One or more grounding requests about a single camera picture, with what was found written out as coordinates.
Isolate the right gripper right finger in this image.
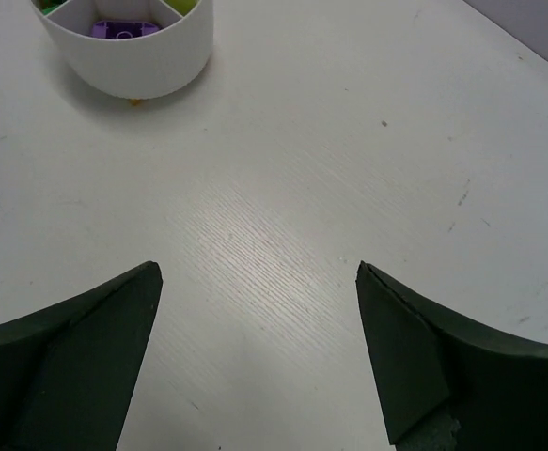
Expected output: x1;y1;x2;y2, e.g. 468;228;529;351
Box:
356;262;548;450

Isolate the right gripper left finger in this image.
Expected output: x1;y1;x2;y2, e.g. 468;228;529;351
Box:
0;261;163;450

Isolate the purple curved lego brick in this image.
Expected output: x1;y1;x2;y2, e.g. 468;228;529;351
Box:
89;20;161;40

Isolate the green curved lego brick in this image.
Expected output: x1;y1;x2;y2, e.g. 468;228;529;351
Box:
36;0;67;15

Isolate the pale lime lego brick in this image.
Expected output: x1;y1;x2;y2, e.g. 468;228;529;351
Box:
165;0;197;15

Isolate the white round divided container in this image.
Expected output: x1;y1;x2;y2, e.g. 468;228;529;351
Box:
31;1;214;100

